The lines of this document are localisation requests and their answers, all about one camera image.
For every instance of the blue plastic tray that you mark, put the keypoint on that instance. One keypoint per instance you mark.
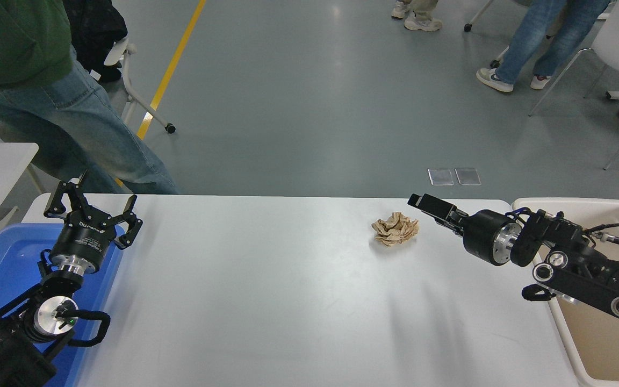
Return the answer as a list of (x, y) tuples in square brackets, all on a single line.
[(3, 258)]

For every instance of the clear floor plate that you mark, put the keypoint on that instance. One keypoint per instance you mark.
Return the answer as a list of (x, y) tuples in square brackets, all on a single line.
[(468, 177), (441, 177)]

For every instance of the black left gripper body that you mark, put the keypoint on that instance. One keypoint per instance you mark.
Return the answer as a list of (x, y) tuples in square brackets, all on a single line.
[(84, 239)]

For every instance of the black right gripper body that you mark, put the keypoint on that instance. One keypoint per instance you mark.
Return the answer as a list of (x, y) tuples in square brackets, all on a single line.
[(484, 236)]

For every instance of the crumpled tan paper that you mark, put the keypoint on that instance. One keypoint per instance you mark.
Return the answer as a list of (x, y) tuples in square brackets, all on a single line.
[(395, 229)]

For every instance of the large pale bin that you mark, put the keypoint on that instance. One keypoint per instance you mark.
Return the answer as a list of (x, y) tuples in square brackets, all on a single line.
[(605, 349)]

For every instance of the black backpack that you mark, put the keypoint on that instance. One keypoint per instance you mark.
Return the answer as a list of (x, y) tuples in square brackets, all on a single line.
[(94, 32)]

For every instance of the person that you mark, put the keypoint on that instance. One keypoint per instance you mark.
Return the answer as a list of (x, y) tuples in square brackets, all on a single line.
[(535, 32), (19, 43), (422, 19)]

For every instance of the white rolling chair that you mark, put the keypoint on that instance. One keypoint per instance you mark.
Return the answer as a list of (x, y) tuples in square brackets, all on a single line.
[(143, 102), (468, 27)]

